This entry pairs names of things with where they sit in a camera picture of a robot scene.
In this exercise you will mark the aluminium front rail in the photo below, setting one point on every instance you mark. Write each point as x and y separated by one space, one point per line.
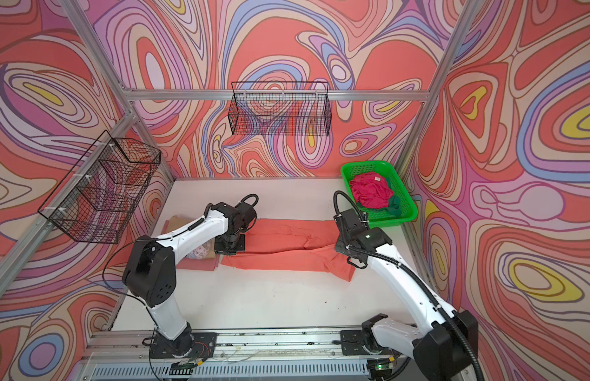
300 343

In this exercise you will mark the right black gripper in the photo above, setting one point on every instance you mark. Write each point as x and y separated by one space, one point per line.
341 245

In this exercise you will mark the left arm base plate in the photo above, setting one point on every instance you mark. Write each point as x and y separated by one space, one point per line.
195 345

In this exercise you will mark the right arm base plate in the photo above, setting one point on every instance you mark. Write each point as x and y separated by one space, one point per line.
361 342

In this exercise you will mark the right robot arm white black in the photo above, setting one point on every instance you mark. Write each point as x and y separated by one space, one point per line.
442 341

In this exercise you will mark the green plastic basket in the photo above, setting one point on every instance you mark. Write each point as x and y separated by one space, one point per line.
384 169

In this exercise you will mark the folded pink t shirt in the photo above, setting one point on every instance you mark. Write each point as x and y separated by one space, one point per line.
199 265

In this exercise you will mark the aluminium frame post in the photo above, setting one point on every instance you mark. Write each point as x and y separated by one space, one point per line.
85 31
462 27

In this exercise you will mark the dark green t shirt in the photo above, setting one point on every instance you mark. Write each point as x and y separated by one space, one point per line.
393 207

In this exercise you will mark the black wire basket back wall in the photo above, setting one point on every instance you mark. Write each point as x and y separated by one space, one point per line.
278 115

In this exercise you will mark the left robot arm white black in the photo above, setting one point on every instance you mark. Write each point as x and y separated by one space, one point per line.
151 271

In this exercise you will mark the black wire basket wall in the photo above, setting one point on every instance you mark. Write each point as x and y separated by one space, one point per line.
278 115
94 202

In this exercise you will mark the coral orange t shirt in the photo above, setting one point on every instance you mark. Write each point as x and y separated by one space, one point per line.
292 245

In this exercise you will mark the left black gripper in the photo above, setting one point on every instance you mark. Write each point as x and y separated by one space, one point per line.
223 250

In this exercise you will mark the aluminium frame left post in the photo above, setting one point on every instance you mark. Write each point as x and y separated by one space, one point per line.
85 31

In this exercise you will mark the aluminium frame right post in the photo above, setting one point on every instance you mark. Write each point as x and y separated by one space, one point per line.
462 27

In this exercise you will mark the aluminium frame horizontal back bar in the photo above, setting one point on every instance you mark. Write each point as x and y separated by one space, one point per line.
333 95

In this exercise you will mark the white vented cable duct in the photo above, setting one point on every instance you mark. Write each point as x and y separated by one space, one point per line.
226 370

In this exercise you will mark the magenta t shirt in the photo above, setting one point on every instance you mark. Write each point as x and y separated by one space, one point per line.
371 190

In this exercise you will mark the black wire basket left wall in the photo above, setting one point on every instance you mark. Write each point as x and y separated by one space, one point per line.
94 202

